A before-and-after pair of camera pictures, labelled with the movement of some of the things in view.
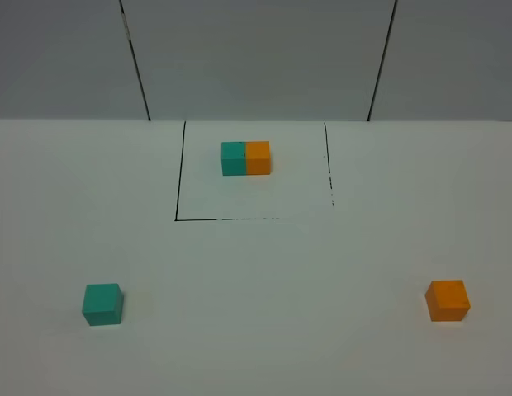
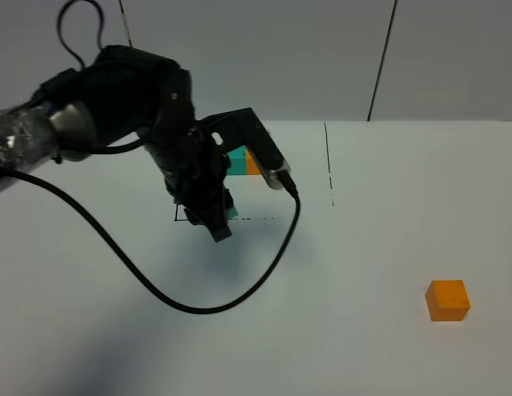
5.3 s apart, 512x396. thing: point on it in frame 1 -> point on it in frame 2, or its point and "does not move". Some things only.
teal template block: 234,158 does not move
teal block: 103,304 -> 233,212
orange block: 448,300 does not move
